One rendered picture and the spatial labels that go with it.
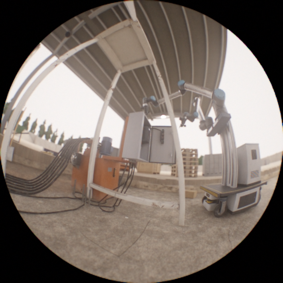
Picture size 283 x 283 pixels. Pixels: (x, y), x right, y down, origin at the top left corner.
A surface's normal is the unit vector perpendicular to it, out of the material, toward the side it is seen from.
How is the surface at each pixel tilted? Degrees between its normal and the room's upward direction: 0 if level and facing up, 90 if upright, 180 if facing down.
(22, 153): 90
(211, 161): 90
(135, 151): 90
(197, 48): 172
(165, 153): 90
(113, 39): 180
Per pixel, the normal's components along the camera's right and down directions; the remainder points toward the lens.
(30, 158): 0.93, 0.00
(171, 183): -0.35, -0.35
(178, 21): -0.24, 0.94
